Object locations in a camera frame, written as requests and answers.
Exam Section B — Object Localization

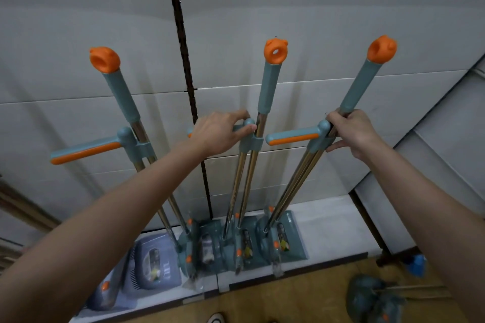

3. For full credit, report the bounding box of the person's right hand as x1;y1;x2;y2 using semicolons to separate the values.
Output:
325;109;384;161

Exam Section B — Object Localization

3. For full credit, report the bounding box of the person's right forearm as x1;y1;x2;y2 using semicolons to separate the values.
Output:
362;139;485;323

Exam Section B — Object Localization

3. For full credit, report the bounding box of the black slotted shelf upright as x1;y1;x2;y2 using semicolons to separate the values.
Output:
164;0;214;221

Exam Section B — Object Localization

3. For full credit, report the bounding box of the grey-blue dustpan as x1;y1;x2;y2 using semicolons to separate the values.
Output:
122;234;183;293

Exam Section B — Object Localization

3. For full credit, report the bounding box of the teal mop with orange cap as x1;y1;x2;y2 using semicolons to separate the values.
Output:
50;46;225;290
187;38;289;276
257;35;398;279

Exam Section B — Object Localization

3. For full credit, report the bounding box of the person's left hand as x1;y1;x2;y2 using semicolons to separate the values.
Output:
188;109;257;159

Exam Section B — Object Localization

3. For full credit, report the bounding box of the white shelf base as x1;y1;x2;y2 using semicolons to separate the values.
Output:
70;195;383;323

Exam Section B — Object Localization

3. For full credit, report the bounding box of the small blue object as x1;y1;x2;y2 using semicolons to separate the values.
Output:
402;254;428;278

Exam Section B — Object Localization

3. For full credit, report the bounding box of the person's left forearm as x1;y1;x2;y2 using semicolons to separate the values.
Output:
0;140;208;323

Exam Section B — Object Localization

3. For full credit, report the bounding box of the grey-blue mop head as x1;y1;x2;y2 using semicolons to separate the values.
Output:
86;255;132;312

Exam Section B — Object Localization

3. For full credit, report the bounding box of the brown wooden shelf edge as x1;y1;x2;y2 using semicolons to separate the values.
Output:
0;178;62;271

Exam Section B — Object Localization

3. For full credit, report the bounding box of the teal mop lying flat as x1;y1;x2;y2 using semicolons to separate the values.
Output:
346;274;452;323

